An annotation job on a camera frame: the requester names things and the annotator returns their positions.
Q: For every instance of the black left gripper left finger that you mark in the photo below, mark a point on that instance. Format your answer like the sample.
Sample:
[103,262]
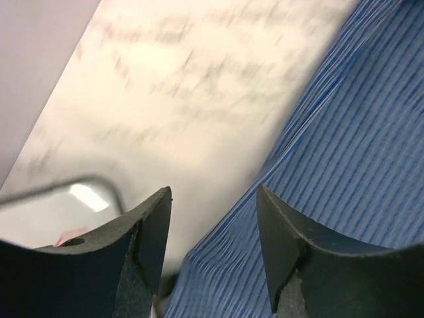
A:
[111,271]

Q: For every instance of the blue checked long sleeve shirt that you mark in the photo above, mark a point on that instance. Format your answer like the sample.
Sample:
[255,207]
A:
[350,157]

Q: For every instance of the whiteboard with red writing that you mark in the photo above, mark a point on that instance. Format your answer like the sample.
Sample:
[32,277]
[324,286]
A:
[53,214]

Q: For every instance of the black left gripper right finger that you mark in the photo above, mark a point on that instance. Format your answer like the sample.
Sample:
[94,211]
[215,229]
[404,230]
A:
[314,271]

